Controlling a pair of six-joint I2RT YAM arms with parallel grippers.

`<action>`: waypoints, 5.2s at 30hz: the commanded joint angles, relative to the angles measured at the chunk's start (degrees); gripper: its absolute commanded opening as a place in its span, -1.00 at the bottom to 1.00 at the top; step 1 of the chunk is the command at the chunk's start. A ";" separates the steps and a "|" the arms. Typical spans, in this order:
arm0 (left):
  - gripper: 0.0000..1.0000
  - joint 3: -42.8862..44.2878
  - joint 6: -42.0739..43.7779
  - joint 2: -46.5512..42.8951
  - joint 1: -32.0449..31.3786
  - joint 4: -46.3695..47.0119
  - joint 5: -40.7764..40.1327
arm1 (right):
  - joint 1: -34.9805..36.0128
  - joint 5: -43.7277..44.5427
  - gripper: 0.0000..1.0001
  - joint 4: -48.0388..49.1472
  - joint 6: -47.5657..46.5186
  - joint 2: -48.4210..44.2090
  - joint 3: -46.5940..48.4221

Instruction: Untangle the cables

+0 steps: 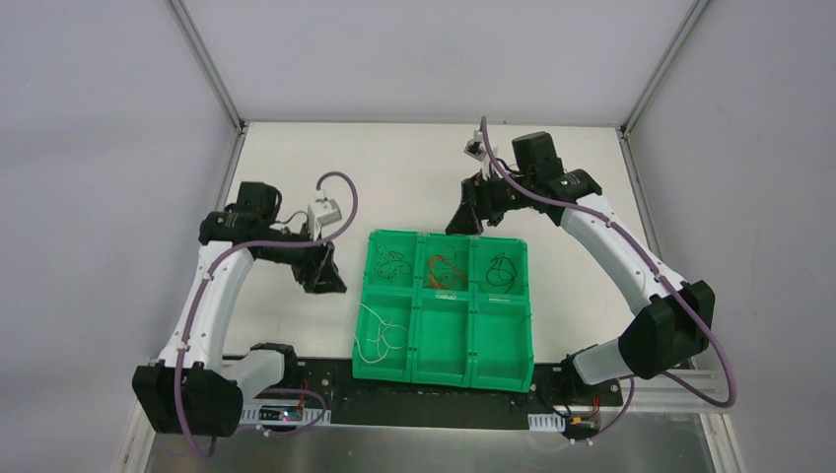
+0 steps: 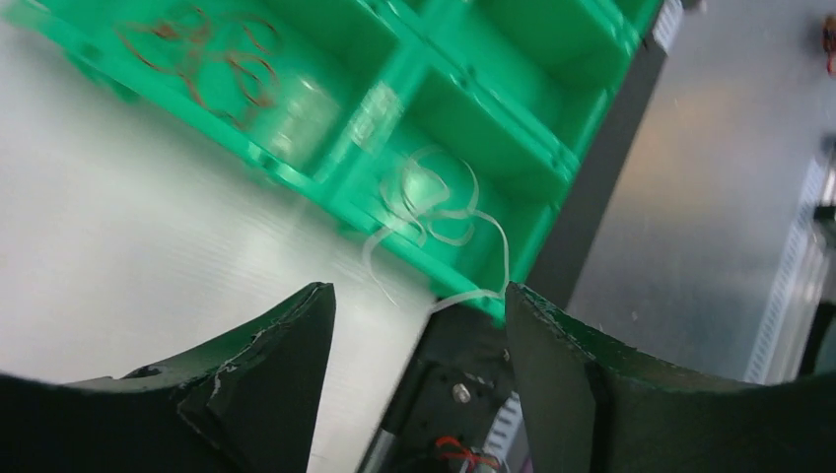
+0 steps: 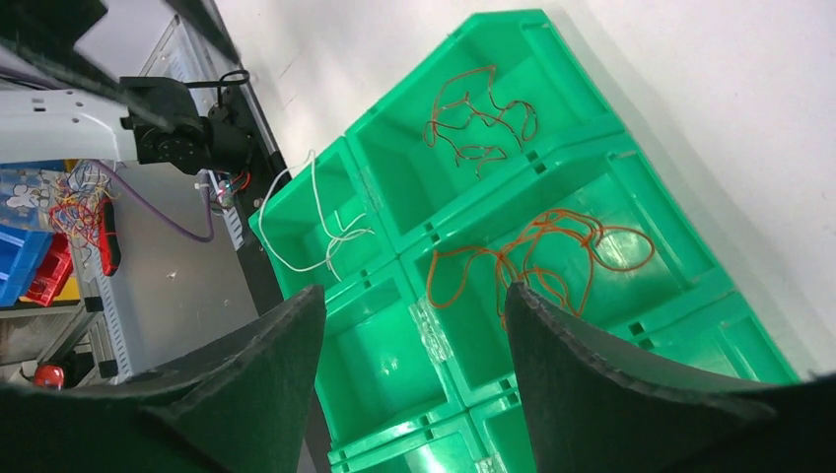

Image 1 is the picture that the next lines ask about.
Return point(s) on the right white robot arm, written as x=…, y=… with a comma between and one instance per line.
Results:
x=671, y=315

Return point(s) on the white cable duct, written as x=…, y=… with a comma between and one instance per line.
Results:
x=282, y=415
x=550, y=422

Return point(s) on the right white cable duct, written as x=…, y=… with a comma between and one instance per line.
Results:
x=550, y=422

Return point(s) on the aluminium frame rail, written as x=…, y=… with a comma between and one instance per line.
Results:
x=666, y=424

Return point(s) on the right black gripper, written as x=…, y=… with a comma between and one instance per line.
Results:
x=483, y=201

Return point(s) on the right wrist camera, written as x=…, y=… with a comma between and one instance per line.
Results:
x=475, y=148

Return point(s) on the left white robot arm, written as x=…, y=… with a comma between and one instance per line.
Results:
x=188, y=389

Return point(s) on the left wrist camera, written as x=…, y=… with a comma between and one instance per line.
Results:
x=322, y=212

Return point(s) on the green six-compartment tray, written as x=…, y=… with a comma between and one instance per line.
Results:
x=445, y=310

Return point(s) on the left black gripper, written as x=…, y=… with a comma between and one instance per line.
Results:
x=313, y=262

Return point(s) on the left white cable duct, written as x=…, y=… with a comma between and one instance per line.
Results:
x=282, y=415

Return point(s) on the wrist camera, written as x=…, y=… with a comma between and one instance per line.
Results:
x=475, y=148
x=322, y=212

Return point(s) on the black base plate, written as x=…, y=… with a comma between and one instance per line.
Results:
x=329, y=384

